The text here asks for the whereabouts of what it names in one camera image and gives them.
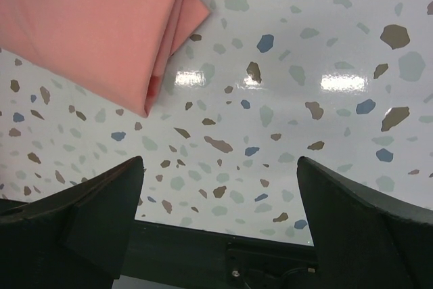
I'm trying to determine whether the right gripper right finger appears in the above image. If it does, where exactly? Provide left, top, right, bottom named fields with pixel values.
left=296, top=156, right=432, bottom=288

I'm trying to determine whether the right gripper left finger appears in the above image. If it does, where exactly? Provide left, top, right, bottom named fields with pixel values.
left=1, top=156, right=144, bottom=289

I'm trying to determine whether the pink t shirt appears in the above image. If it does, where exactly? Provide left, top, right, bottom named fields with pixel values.
left=1, top=0, right=210, bottom=117

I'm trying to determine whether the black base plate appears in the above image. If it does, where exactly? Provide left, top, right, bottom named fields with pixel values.
left=0, top=197, right=321, bottom=289

